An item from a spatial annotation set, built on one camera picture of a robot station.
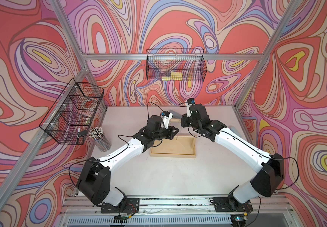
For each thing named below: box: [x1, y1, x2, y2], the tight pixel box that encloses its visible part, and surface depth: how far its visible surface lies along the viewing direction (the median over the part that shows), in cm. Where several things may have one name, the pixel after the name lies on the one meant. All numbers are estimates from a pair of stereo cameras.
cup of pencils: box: [88, 126, 112, 153], surface depth 84 cm
